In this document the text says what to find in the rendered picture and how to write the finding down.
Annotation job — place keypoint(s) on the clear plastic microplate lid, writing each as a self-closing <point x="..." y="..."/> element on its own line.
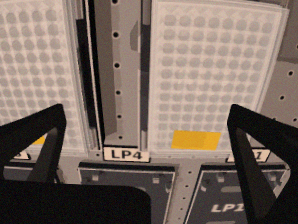
<point x="38" y="66"/>

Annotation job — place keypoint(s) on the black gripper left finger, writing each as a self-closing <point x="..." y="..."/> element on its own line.
<point x="16" y="136"/>

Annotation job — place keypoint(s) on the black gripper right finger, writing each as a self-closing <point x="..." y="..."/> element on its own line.
<point x="282" y="140"/>

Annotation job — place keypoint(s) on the clear plastic well plate lid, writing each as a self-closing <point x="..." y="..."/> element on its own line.
<point x="206" y="56"/>

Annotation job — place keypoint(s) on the grey rectangular frame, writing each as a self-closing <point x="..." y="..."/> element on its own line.
<point x="144" y="43"/>

